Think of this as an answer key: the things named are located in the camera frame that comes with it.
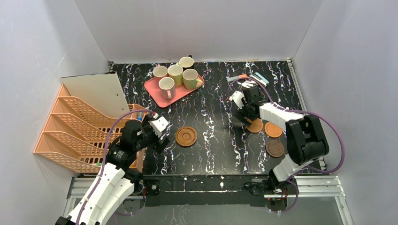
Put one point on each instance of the pink mug near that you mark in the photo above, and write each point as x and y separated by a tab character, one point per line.
160	72

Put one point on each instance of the blue grey glue bottle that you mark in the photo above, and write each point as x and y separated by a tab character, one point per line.
140	116

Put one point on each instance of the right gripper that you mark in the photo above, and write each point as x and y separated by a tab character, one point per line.
244	110

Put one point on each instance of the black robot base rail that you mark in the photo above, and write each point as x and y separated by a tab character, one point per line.
249	189

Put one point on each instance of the orange desk organiser box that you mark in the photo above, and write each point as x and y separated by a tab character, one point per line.
138	163

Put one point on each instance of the pink mug large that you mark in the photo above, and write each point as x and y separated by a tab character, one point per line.
167	87

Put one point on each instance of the plain brown coaster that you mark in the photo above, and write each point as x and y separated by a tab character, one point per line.
255	126

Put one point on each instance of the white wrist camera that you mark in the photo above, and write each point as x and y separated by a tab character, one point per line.
237	97
159	125

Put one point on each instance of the dark brown wooden coaster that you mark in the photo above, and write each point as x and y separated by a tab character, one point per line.
275	148

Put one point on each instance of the orange white marker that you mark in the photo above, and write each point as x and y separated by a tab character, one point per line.
234	78

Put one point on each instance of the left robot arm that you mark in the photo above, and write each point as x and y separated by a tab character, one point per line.
116	179

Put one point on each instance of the black mug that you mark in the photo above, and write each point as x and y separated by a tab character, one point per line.
186	62

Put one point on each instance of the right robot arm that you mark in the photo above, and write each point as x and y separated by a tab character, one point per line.
306	140

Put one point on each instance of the pink serving tray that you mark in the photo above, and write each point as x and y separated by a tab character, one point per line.
153	89

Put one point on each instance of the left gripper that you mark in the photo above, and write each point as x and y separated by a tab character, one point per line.
159	140

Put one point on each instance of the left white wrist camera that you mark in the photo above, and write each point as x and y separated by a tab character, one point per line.
159	125

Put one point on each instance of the brown grooved wooden coaster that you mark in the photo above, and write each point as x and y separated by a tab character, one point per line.
186	136

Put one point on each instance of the white board sheet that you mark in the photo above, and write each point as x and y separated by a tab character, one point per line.
102	91

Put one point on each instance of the light wooden coaster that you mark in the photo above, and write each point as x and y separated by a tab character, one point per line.
272	130

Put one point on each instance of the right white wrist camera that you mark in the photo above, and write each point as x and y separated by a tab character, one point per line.
237	97

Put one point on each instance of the yellow-green mug centre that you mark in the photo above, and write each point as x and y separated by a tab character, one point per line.
176	73

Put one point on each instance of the orange file rack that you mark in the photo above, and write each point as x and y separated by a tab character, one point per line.
74	134

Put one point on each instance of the green mug far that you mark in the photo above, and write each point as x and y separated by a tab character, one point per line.
191	79

